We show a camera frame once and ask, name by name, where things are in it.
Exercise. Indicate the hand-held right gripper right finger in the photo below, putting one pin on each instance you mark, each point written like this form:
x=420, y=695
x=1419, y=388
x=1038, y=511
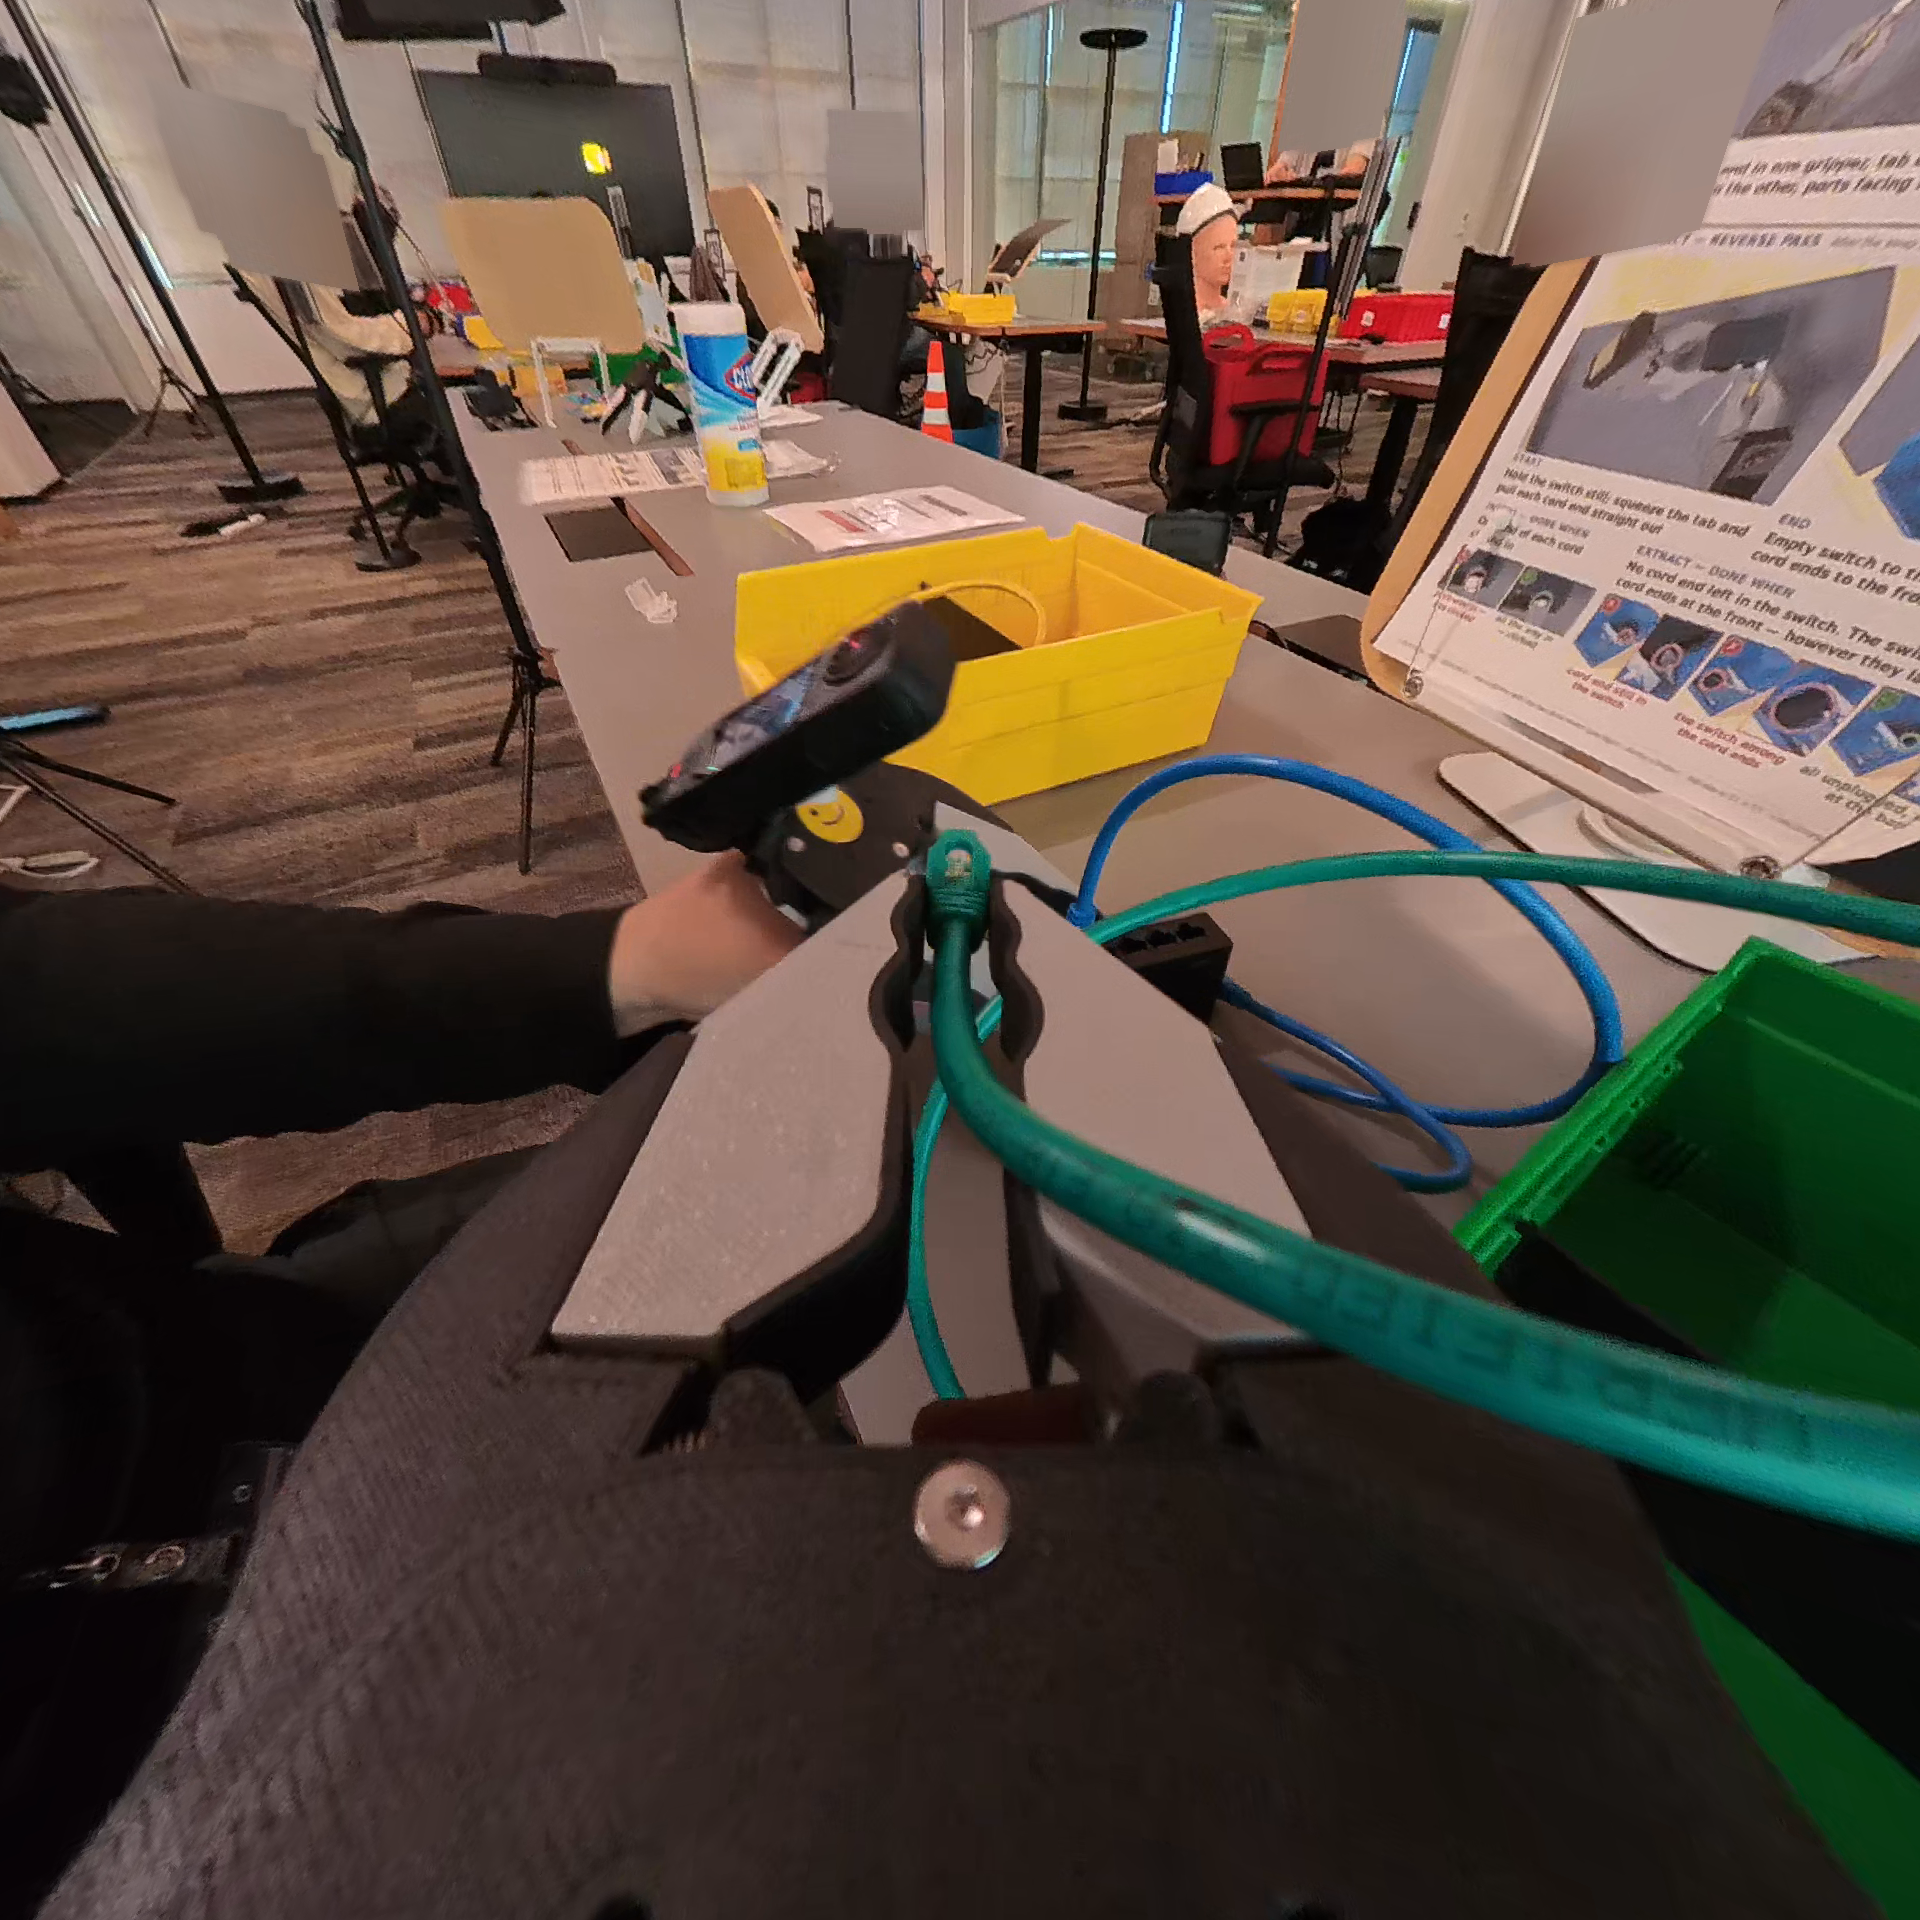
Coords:
x=1142, y=1096

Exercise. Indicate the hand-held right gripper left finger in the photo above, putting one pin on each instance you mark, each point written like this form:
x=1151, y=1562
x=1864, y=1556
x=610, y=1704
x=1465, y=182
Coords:
x=751, y=1170

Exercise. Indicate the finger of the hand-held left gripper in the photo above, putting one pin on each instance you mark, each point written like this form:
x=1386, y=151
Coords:
x=1012, y=857

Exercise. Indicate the black network switch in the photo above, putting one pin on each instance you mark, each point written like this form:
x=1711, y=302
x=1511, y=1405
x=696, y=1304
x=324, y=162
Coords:
x=1185, y=960

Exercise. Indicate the person's left forearm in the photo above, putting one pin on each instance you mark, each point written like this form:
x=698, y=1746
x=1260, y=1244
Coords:
x=300, y=1004

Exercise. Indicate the person's left hand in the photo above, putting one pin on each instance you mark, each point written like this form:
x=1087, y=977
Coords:
x=690, y=945

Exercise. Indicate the small white clip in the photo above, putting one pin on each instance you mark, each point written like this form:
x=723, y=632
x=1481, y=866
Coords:
x=651, y=605

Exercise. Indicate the clear bag with paper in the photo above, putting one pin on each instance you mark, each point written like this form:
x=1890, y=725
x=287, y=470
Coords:
x=902, y=518

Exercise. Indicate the black tripod stand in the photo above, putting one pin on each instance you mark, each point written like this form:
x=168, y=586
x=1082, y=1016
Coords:
x=523, y=668

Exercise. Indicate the wipes canister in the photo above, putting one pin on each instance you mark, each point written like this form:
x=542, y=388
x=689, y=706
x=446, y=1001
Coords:
x=721, y=422

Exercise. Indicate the white paper sheet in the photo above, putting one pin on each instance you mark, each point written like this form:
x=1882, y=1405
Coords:
x=599, y=477

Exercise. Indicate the orange traffic cone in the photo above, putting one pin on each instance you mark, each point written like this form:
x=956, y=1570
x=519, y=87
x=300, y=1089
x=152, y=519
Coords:
x=939, y=405

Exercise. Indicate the small black device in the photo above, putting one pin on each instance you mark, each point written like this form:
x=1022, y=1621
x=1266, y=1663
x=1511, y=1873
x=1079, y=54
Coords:
x=1190, y=542

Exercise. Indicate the small yellow plastic bin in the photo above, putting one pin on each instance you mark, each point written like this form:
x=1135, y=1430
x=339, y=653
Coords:
x=1302, y=312
x=979, y=306

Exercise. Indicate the wooden office desk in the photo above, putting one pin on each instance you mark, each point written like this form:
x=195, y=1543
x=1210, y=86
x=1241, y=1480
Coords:
x=1020, y=325

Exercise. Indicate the beige reflector board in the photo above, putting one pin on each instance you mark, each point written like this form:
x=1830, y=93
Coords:
x=763, y=270
x=539, y=277

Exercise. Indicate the white stand base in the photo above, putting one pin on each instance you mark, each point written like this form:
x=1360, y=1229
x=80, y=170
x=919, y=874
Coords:
x=1516, y=809

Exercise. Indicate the black office chair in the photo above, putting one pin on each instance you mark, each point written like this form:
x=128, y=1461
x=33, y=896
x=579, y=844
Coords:
x=1178, y=376

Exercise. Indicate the black pole stand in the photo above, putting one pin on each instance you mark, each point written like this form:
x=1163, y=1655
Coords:
x=259, y=488

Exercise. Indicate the black television screen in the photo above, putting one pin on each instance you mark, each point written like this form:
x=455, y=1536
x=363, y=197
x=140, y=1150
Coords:
x=556, y=165

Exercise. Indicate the mannequin head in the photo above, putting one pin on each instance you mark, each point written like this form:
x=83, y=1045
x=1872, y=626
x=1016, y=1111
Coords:
x=1208, y=255

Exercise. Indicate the green plastic bin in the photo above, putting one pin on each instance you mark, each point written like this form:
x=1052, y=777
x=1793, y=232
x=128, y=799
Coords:
x=1770, y=1080

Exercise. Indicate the instruction sheet on wooden stand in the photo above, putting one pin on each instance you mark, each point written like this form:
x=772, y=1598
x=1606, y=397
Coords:
x=1483, y=422

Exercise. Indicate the red plastic bin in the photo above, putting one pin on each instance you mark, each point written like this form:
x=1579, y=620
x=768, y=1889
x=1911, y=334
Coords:
x=1394, y=319

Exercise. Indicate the person's black clothing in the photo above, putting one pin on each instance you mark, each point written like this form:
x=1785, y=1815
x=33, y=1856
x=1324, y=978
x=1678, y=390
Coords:
x=89, y=1350

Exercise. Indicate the black floor lamp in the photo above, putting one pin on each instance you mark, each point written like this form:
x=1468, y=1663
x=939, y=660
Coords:
x=1113, y=37

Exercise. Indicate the printed instruction poster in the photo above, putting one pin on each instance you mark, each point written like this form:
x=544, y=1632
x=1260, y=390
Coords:
x=1651, y=452

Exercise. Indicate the black phone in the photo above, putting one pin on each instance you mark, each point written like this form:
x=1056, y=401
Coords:
x=54, y=717

